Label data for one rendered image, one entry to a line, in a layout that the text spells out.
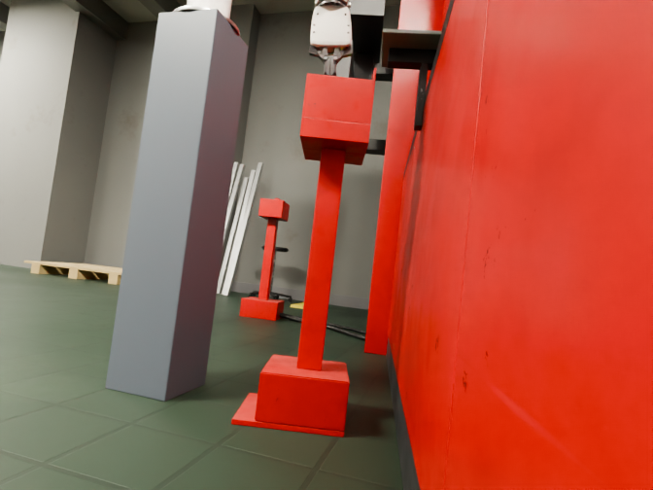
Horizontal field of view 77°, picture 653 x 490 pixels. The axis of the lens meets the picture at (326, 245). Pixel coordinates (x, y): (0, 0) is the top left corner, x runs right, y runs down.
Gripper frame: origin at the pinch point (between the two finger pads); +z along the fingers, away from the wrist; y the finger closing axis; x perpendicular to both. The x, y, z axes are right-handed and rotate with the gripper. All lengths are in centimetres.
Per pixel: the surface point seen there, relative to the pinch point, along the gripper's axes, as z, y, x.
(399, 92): -39, -33, -98
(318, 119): 14.0, 2.5, 4.8
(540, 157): 43, -12, 76
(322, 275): 50, 1, -2
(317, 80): 4.8, 2.9, 4.8
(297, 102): -151, 42, -379
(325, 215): 35.4, 0.4, -2.2
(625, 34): 40, -12, 83
